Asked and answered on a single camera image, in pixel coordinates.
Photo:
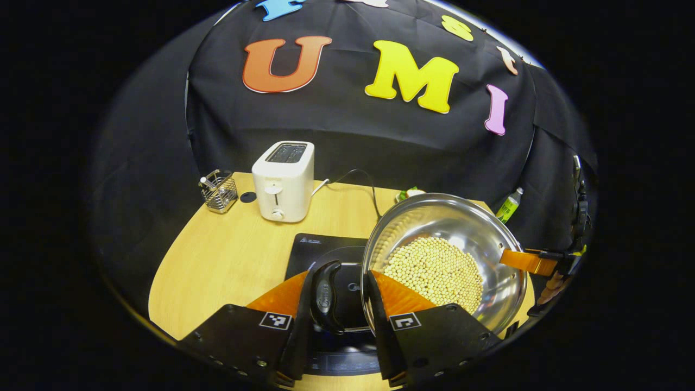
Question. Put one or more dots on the green drink bottle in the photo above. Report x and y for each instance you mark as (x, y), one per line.
(509, 206)

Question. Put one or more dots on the black induction cooktop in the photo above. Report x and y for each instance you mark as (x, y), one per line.
(326, 250)

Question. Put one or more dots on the pile of yellow soybeans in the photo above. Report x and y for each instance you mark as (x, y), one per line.
(434, 269)

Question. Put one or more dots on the white toaster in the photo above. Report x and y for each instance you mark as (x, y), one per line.
(282, 184)

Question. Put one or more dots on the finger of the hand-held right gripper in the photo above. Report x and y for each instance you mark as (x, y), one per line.
(524, 260)

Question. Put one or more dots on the black backdrop cloth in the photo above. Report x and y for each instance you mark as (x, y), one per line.
(336, 130)

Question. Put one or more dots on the pale sandwich plate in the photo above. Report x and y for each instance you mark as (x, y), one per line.
(415, 191)

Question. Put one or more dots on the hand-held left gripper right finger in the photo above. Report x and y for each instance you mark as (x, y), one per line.
(377, 336)

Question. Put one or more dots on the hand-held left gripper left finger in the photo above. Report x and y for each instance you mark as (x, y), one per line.
(301, 347)

